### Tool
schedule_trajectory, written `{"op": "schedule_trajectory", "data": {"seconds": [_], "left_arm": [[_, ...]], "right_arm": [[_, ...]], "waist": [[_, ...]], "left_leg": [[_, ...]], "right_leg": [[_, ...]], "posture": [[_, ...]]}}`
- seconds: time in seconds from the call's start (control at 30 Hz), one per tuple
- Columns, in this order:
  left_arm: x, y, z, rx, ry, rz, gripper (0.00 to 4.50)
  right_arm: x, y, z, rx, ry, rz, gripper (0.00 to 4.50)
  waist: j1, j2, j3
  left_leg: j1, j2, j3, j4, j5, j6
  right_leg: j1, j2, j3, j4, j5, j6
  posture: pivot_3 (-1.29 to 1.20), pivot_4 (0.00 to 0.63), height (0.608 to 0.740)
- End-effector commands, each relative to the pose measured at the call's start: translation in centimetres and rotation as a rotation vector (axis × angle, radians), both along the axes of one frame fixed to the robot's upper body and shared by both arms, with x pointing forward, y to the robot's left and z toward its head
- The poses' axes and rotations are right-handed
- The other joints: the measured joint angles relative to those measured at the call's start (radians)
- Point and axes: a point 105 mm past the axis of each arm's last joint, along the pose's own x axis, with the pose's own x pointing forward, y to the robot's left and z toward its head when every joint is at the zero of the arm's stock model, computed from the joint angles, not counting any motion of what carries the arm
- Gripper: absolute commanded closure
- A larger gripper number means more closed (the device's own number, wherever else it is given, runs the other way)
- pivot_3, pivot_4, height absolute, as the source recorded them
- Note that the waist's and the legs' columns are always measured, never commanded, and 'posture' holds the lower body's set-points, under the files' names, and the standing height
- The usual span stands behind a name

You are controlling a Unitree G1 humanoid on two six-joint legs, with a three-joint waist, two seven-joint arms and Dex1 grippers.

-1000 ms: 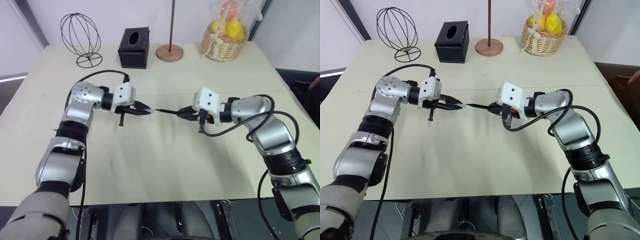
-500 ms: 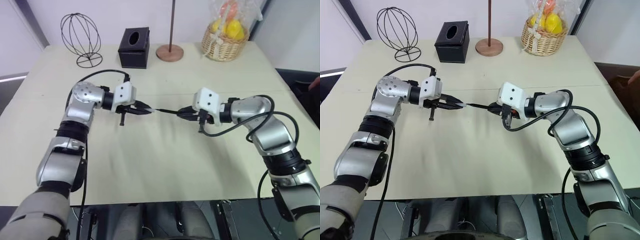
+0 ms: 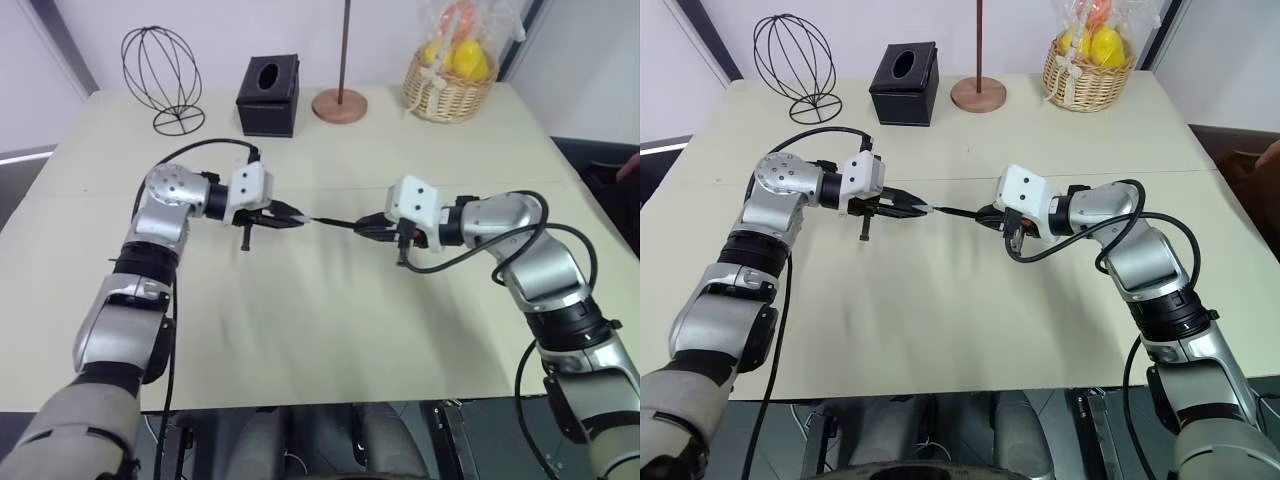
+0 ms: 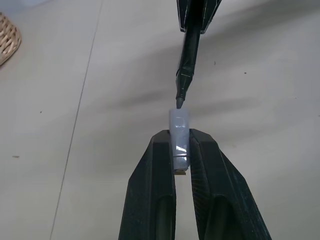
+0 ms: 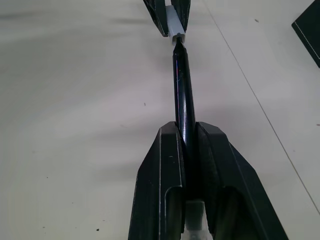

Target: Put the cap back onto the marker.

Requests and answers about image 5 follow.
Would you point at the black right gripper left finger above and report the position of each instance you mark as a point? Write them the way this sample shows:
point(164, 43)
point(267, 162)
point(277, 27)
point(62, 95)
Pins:
point(155, 175)

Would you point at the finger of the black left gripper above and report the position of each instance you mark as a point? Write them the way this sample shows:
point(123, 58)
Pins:
point(183, 10)
point(157, 15)

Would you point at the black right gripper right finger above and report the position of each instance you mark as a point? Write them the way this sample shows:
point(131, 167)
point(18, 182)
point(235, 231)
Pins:
point(230, 180)

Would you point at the white marker cap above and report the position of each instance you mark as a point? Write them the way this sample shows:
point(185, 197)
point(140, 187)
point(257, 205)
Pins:
point(175, 25)

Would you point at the black marker pen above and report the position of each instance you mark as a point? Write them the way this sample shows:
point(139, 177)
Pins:
point(184, 100)

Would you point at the black mat with white stitching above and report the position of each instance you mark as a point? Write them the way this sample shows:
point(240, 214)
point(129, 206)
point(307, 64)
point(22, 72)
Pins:
point(310, 30)

